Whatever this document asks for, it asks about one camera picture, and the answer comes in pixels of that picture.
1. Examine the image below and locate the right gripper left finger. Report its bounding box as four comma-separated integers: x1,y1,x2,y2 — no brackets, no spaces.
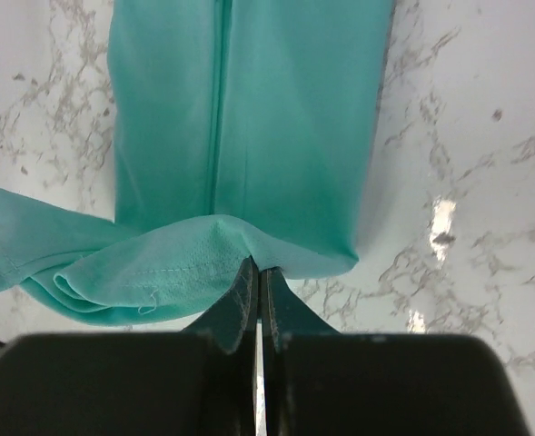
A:
0,259,259,435

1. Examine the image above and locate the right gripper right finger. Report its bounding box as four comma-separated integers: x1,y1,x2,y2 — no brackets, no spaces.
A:
260,269,530,435

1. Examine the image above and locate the teal t shirt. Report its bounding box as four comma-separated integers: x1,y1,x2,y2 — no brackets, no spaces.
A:
0,1,393,326

